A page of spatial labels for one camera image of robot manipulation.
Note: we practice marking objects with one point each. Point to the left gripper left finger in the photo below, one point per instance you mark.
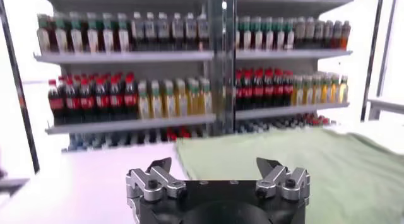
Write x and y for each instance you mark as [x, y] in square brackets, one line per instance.
[164, 181]

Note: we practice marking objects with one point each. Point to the black slanted pole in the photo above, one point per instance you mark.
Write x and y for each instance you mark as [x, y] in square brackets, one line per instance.
[372, 55]
[19, 86]

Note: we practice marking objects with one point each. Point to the yellow drink bottle green label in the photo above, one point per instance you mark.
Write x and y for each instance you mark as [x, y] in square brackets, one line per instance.
[156, 102]
[297, 92]
[307, 92]
[180, 100]
[205, 99]
[343, 90]
[143, 102]
[192, 99]
[168, 100]
[325, 91]
[317, 91]
[334, 90]

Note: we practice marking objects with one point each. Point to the dark tea bottle green cap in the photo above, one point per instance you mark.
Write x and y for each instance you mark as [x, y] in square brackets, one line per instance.
[76, 39]
[61, 39]
[43, 39]
[123, 39]
[108, 39]
[289, 36]
[92, 39]
[256, 36]
[245, 36]
[279, 36]
[268, 36]

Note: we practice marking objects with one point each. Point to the white framed side table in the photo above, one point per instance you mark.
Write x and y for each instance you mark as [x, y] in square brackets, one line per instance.
[388, 105]

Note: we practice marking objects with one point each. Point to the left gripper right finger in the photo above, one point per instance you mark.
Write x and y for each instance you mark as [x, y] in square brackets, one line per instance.
[274, 181]

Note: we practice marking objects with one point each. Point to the dark bottle beige label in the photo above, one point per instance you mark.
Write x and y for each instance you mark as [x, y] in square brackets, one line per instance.
[300, 33]
[310, 33]

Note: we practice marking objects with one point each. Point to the green polo shirt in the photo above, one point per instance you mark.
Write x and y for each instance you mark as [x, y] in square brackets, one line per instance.
[315, 168]

